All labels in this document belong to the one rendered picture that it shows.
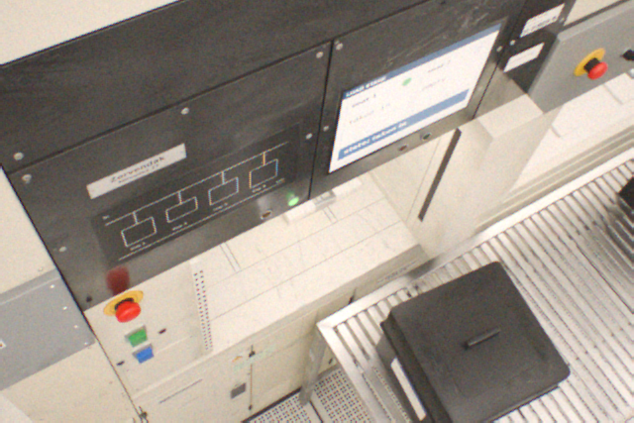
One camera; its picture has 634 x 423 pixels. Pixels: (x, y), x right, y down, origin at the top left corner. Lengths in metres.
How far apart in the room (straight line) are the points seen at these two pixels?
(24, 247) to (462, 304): 0.98
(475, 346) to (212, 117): 0.90
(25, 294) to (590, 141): 1.57
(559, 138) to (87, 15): 1.61
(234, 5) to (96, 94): 0.16
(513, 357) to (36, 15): 1.22
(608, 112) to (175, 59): 1.62
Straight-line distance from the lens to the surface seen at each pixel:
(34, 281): 1.02
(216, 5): 0.75
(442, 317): 1.60
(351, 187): 1.83
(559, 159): 2.06
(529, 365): 1.62
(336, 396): 2.56
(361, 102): 1.05
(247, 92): 0.87
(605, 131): 2.18
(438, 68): 1.12
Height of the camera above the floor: 2.47
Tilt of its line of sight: 59 degrees down
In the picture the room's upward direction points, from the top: 8 degrees clockwise
